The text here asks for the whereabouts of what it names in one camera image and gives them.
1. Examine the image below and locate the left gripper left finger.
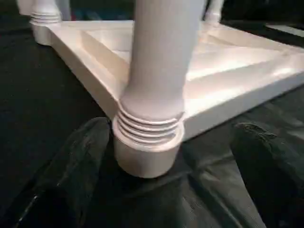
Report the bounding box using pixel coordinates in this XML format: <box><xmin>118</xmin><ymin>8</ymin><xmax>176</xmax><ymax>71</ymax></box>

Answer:
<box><xmin>7</xmin><ymin>117</ymin><xmax>111</xmax><ymax>228</ymax></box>

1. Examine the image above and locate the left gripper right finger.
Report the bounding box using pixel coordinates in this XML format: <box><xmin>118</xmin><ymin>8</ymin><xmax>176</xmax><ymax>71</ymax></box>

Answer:
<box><xmin>231</xmin><ymin>122</ymin><xmax>304</xmax><ymax>228</ymax></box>

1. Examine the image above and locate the white plastic table top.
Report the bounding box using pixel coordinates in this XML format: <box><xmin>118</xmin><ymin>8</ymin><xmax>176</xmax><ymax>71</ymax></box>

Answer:
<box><xmin>29</xmin><ymin>20</ymin><xmax>304</xmax><ymax>179</ymax></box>

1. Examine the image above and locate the white flat board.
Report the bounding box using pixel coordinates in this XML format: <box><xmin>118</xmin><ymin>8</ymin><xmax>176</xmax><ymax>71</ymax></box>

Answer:
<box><xmin>265</xmin><ymin>22</ymin><xmax>304</xmax><ymax>38</ymax></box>

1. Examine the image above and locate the white cabinet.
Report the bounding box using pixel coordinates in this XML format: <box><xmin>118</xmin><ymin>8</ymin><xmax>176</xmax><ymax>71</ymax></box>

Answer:
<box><xmin>57</xmin><ymin>0</ymin><xmax>72</xmax><ymax>22</ymax></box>

